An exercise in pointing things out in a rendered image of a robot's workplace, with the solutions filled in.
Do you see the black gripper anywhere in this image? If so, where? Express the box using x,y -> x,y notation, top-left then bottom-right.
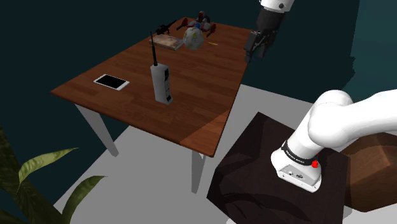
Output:
243,7 -> 286,64

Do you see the red and grey toy vehicle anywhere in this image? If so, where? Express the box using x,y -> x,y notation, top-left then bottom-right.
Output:
176,10 -> 217,38

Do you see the pale speckled ball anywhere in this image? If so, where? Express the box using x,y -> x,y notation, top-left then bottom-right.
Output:
182,27 -> 205,51

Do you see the tan wooden board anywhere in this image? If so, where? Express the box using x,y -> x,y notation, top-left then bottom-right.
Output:
148,34 -> 185,52

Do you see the black toy figure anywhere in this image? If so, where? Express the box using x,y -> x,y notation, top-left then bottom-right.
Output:
155,20 -> 178,36

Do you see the brown wooden table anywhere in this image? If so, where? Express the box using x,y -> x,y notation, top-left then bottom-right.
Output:
50,17 -> 253,194

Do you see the grey brick phone with antenna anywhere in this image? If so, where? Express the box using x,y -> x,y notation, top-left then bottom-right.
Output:
150,31 -> 174,106

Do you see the dark brown robot stand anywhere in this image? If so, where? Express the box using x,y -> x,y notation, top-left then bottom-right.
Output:
205,111 -> 397,224

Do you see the white tablet with black screen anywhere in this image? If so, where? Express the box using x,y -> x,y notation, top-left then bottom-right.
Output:
93,73 -> 130,92

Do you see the green leafy plant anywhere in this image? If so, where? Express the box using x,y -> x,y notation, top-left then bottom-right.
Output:
0,125 -> 108,224

